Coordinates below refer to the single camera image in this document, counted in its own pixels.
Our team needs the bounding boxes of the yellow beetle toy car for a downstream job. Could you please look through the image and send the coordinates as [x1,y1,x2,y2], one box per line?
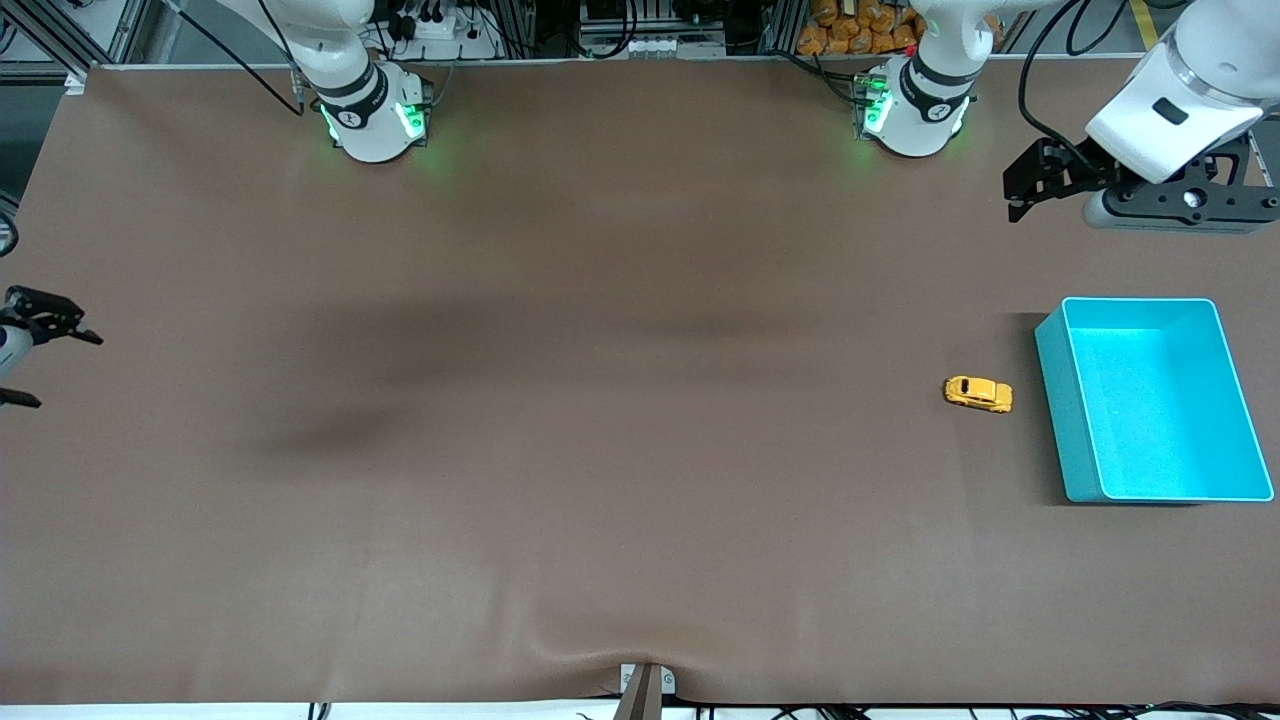
[943,375,1014,414]

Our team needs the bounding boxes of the turquoise plastic bin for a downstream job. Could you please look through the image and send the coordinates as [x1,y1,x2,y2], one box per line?
[1035,297,1276,504]

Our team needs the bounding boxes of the white terminal block equipment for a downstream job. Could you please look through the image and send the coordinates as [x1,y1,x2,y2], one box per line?
[578,0,731,59]

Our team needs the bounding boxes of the brown table mat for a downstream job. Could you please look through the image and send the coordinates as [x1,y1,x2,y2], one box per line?
[0,60,1280,706]

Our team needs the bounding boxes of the white power strip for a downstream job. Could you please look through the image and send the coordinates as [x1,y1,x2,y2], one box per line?
[385,0,501,61]

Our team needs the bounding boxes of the aluminium frame profile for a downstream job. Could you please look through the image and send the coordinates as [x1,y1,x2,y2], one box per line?
[0,0,151,91]

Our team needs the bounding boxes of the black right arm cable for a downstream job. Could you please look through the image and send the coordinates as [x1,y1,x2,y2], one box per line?
[165,0,306,116]

